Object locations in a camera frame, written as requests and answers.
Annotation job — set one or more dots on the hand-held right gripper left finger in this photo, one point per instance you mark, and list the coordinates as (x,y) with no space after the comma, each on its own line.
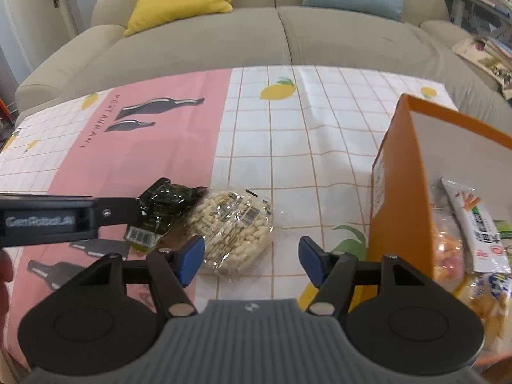
(192,260)

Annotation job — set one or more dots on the pink and white printed tablecloth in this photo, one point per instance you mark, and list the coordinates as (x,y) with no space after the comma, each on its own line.
(300,148)

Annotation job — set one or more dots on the orange cardboard box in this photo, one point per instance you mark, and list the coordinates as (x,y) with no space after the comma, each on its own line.
(404,192)

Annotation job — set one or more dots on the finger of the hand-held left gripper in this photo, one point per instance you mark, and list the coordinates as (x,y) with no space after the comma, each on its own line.
(118,212)

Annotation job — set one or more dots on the beige sofa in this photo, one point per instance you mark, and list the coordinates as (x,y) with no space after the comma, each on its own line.
(200,44)

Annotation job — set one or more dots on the pack of white beans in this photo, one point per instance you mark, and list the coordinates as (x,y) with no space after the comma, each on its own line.
(228,224)

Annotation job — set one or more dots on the white snack packet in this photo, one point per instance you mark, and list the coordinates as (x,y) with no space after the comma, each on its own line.
(476,224)

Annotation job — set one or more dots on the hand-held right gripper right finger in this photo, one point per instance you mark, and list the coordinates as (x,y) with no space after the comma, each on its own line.
(312,260)

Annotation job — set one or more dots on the person's left hand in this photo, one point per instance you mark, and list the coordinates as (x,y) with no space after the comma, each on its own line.
(4,266)

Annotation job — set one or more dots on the dark green snack packet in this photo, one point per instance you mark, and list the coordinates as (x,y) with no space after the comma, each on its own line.
(164,204)

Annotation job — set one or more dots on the pile of magazines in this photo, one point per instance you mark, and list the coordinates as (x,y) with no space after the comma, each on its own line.
(484,60)

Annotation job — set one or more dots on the bright green snack packet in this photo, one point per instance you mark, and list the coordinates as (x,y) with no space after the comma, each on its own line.
(504,234)

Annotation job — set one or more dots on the blue and yellow snack packet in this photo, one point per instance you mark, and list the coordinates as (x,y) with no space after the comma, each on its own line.
(494,292)

